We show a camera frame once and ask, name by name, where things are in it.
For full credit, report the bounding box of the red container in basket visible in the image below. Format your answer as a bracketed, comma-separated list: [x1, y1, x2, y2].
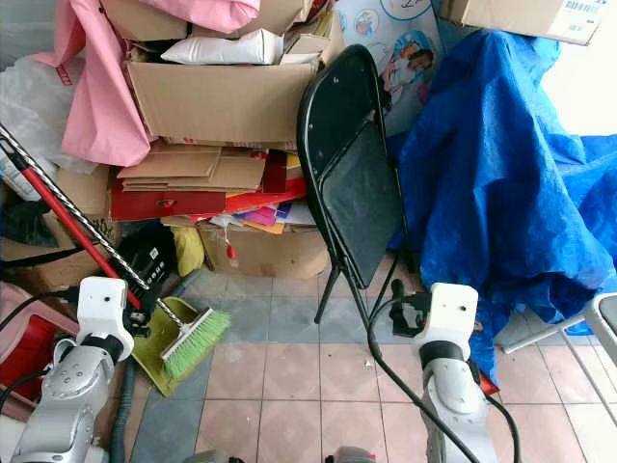
[3, 313, 61, 389]

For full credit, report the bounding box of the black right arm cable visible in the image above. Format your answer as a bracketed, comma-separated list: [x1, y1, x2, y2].
[365, 292, 523, 463]

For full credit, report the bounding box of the robot left leg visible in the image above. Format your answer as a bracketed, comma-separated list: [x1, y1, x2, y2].
[181, 449, 245, 463]

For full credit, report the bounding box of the cardboard box under pink bundle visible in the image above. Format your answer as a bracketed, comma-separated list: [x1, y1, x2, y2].
[101, 0, 314, 43]

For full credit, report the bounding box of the robot leg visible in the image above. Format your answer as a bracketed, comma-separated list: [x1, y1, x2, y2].
[331, 446, 384, 463]
[181, 449, 245, 463]

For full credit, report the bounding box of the pink plastic basket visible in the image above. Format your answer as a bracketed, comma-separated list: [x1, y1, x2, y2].
[0, 281, 80, 422]

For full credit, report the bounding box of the hanging pink cloth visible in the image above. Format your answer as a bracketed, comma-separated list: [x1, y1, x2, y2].
[29, 0, 152, 168]

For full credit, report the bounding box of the green bristle broom striped handle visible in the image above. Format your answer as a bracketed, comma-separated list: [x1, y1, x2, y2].
[0, 125, 233, 380]

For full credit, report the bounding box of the black folding chair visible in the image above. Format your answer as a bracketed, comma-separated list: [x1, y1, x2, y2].
[296, 43, 417, 331]

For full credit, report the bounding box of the white plastic pouch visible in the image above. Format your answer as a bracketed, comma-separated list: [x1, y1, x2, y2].
[160, 29, 286, 68]

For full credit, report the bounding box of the black printed box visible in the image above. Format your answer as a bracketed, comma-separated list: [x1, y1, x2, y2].
[114, 221, 181, 292]

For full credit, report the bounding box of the cardboard box with shipping label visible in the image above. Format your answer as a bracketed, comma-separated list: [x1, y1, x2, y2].
[440, 0, 604, 47]

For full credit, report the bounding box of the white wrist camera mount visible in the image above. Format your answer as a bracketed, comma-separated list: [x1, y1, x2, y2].
[76, 276, 137, 340]
[412, 282, 479, 345]

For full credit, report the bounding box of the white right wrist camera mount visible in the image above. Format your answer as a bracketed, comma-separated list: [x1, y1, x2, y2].
[412, 282, 479, 345]

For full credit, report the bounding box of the bundled pink cloth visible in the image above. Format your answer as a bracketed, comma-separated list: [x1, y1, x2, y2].
[162, 0, 262, 36]

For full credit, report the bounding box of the worn open cardboard box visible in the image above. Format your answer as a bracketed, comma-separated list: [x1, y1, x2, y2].
[0, 166, 109, 295]

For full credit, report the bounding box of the crumpled black cloth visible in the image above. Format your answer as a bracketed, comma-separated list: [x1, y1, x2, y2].
[3, 200, 61, 249]

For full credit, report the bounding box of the blue tarp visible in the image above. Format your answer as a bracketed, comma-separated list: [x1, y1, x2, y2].
[386, 29, 617, 387]

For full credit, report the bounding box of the flat red box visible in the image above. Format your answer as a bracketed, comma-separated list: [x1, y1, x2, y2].
[108, 150, 306, 223]

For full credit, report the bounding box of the robot right leg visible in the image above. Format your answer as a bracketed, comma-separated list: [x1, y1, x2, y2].
[331, 446, 384, 463]

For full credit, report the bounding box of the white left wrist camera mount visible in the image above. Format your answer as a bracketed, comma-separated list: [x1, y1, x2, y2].
[76, 276, 137, 340]

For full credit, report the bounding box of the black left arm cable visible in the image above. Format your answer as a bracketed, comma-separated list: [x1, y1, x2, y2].
[0, 284, 80, 408]

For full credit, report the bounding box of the yellow plastic bag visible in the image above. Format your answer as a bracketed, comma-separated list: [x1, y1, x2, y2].
[171, 226, 206, 277]

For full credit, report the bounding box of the grey corrugated hose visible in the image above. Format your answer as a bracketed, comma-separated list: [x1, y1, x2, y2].
[106, 355, 148, 463]

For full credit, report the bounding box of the large open cardboard box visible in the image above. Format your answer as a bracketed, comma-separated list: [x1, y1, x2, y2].
[125, 37, 338, 148]

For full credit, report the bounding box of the white metal frame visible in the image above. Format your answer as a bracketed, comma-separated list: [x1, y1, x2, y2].
[499, 292, 617, 427]

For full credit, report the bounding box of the white plastic bottle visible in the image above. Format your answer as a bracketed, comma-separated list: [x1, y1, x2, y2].
[0, 152, 45, 203]

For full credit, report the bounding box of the colourful paper stack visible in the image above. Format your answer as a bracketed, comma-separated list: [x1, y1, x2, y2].
[220, 196, 314, 235]

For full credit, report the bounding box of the flattened cardboard stack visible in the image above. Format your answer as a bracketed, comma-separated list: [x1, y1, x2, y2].
[116, 143, 271, 193]

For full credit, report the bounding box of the white printed picture bag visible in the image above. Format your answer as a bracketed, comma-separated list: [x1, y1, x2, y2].
[332, 0, 446, 136]

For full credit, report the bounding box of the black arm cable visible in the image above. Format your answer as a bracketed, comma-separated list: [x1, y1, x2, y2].
[0, 284, 80, 408]
[365, 292, 523, 463]

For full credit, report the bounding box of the clear white plastic bag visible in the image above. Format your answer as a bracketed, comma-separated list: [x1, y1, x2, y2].
[0, 56, 70, 177]

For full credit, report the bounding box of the small brown cardboard box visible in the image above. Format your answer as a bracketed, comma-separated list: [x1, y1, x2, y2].
[198, 225, 331, 280]

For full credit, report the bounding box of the small red floor item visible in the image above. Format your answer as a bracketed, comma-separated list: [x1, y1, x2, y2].
[476, 369, 501, 397]

